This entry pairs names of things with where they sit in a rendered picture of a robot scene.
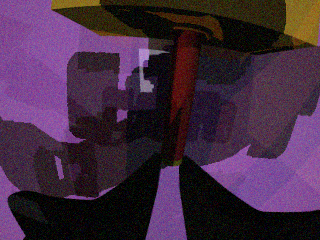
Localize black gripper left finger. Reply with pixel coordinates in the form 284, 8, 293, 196
7, 152, 161, 240

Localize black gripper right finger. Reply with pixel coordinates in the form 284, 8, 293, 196
179, 156, 320, 240

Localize dark red cylinder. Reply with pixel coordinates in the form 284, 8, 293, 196
160, 29, 203, 167

